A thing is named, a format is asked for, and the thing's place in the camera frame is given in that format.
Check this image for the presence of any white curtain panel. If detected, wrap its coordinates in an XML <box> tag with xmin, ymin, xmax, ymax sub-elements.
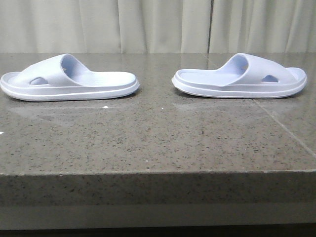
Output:
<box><xmin>0</xmin><ymin>0</ymin><xmax>212</xmax><ymax>53</ymax></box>
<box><xmin>209</xmin><ymin>0</ymin><xmax>316</xmax><ymax>53</ymax></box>

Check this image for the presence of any white curtain right panel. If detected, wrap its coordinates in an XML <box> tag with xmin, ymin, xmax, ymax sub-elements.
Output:
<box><xmin>209</xmin><ymin>0</ymin><xmax>316</xmax><ymax>53</ymax></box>

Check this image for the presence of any white curtain left panel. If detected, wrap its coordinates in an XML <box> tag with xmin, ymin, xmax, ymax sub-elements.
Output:
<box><xmin>0</xmin><ymin>0</ymin><xmax>212</xmax><ymax>53</ymax></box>

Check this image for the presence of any light blue slipper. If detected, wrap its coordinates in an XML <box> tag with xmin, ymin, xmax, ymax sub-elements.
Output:
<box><xmin>0</xmin><ymin>54</ymin><xmax>139</xmax><ymax>102</ymax></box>
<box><xmin>172</xmin><ymin>53</ymin><xmax>307</xmax><ymax>99</ymax></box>

